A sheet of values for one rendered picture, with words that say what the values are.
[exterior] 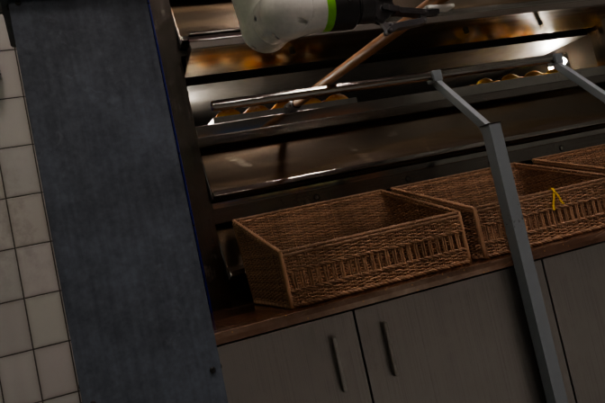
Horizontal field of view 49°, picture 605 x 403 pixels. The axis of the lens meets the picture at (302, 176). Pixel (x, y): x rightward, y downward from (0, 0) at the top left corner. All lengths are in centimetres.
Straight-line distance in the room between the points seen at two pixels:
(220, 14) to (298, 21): 108
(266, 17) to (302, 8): 7
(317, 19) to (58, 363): 132
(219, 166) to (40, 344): 76
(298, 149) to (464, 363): 91
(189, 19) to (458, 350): 136
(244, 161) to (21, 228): 72
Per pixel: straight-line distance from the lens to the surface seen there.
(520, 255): 192
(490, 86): 271
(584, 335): 213
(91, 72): 105
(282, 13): 129
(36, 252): 214
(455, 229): 193
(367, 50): 176
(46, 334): 214
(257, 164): 225
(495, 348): 194
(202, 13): 236
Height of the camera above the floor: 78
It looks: 4 degrees up
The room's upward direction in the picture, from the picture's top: 12 degrees counter-clockwise
